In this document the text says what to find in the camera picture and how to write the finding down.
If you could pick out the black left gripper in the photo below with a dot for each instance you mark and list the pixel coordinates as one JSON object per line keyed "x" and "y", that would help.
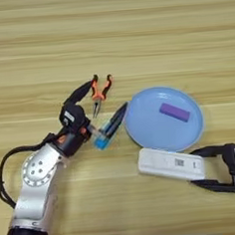
{"x": 73, "y": 143}

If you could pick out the white rectangular remote device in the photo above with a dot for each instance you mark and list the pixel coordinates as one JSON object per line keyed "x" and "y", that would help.
{"x": 159, "y": 164}

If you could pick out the purple rectangular block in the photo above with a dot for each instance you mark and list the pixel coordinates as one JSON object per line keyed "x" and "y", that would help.
{"x": 175, "y": 112}

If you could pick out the orange black needle-nose pliers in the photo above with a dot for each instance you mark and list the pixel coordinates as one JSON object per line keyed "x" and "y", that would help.
{"x": 98, "y": 96}

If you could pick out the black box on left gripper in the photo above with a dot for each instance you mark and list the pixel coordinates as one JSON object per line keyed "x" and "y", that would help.
{"x": 72, "y": 116}

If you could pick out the light blue rectangular block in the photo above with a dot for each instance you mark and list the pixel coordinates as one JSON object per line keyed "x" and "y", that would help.
{"x": 100, "y": 144}

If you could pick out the light blue round plate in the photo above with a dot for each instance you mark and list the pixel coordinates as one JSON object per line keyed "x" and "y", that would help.
{"x": 150, "y": 130}

